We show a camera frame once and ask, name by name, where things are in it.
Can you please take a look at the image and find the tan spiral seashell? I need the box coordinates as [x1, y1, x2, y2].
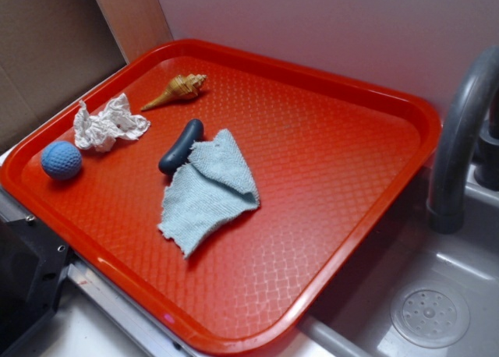
[140, 74, 207, 111]

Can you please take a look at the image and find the grey toy faucet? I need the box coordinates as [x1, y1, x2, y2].
[426, 45, 498, 234]

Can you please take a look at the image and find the blue dimpled ball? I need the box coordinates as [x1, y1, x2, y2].
[41, 141, 83, 181]

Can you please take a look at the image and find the dark plastic pickle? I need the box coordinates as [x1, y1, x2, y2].
[158, 118, 204, 176]

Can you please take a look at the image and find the light blue cloth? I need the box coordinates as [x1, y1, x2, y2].
[157, 129, 260, 260]

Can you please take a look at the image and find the red plastic tray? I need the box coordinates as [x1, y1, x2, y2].
[1, 40, 441, 355]

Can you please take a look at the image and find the grey toy sink basin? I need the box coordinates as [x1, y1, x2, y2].
[299, 174, 498, 356]

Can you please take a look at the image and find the brown cardboard panel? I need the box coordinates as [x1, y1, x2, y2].
[1, 0, 172, 152]

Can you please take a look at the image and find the black metal bracket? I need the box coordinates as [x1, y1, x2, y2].
[1, 218, 73, 356]

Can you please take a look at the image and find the crumpled white paper towel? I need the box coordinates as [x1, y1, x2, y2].
[73, 94, 150, 153]

